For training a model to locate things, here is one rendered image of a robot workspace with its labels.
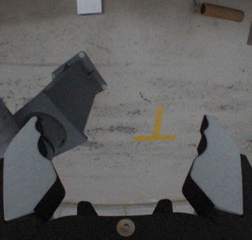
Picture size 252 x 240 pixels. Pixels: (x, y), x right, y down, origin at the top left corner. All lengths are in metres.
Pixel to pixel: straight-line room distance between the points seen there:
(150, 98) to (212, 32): 0.67
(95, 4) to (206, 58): 1.09
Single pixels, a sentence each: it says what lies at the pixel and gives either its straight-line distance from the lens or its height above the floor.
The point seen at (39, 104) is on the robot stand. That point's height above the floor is 0.60.
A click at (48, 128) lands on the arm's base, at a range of 0.55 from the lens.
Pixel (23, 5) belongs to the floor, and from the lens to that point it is 1.24.
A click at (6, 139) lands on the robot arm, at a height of 0.81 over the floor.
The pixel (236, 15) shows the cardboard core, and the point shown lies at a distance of 1.23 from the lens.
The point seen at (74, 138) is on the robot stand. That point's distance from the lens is 0.62.
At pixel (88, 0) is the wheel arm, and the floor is 0.84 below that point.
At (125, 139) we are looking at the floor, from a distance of 1.40.
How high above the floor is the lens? 1.05
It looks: 58 degrees down
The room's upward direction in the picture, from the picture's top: 177 degrees clockwise
